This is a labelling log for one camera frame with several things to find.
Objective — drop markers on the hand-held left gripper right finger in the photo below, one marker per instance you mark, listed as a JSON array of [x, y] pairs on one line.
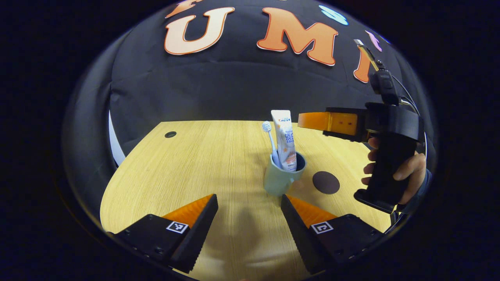
[[299, 234]]

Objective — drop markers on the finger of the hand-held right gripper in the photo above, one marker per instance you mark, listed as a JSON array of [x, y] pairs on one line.
[[336, 123]]

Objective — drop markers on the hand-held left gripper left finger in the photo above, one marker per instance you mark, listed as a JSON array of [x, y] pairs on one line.
[[197, 238]]

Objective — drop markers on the white toothpaste tube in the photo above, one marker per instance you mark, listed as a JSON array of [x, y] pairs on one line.
[[285, 144]]

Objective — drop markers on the dark round coaster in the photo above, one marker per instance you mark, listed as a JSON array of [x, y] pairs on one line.
[[326, 182]]

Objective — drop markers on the light blue cup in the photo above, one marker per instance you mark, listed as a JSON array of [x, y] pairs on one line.
[[277, 179]]

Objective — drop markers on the white toothbrush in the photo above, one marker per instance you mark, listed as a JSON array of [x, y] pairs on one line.
[[266, 126]]

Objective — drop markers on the wooden desktop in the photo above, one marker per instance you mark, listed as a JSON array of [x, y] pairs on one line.
[[195, 164]]

